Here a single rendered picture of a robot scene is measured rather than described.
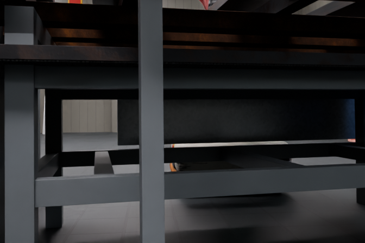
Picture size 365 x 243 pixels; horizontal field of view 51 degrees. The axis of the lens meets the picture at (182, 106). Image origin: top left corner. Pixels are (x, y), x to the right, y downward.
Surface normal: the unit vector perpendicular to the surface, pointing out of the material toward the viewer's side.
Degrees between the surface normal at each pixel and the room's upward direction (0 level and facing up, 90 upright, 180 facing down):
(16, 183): 90
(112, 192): 90
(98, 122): 90
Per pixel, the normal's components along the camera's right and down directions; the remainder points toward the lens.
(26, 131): 0.22, -0.02
